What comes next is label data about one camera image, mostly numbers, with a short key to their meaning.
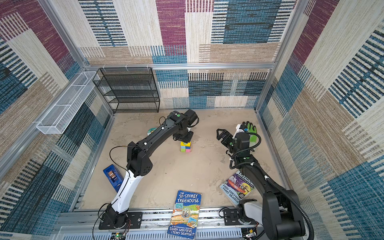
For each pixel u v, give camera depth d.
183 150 0.96
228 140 0.76
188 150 0.96
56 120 0.71
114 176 0.83
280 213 0.41
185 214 0.73
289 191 0.43
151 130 0.98
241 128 0.77
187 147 0.94
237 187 0.81
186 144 0.94
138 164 0.57
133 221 0.73
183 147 0.94
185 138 0.81
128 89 1.09
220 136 0.76
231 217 0.74
